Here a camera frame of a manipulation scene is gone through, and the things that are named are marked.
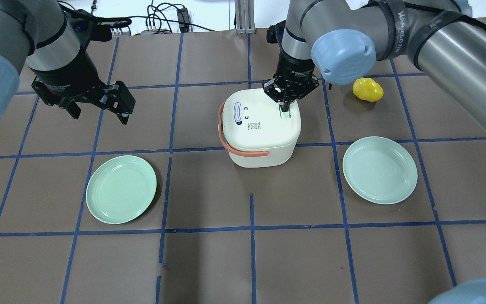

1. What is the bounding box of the green plate near left arm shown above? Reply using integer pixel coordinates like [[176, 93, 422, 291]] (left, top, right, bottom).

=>
[[85, 155, 157, 225]]

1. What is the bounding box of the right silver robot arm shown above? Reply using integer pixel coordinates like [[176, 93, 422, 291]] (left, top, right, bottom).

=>
[[262, 0, 486, 133]]

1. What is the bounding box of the green plate near right arm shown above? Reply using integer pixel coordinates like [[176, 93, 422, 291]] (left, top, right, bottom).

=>
[[343, 136, 418, 205]]

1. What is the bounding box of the aluminium frame post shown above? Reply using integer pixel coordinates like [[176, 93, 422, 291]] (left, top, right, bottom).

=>
[[235, 0, 256, 35]]

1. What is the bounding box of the black cable bundle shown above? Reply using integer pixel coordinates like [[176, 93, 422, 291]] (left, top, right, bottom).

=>
[[57, 0, 216, 36]]

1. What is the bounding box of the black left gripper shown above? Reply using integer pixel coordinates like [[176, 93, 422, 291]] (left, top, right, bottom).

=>
[[31, 76, 136, 125]]

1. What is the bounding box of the yellow toy bell pepper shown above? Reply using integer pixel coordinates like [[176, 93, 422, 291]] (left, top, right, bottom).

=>
[[352, 78, 384, 103]]

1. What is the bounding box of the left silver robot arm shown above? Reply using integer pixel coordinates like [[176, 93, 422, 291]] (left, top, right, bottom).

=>
[[0, 0, 135, 125]]

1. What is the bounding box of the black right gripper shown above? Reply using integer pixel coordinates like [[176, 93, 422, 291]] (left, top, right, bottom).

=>
[[262, 75, 319, 112]]

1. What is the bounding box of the black power adapter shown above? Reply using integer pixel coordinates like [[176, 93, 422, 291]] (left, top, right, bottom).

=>
[[177, 8, 191, 33]]

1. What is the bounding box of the white rice cooker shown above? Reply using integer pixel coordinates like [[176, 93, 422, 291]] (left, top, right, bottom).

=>
[[218, 89, 301, 168]]

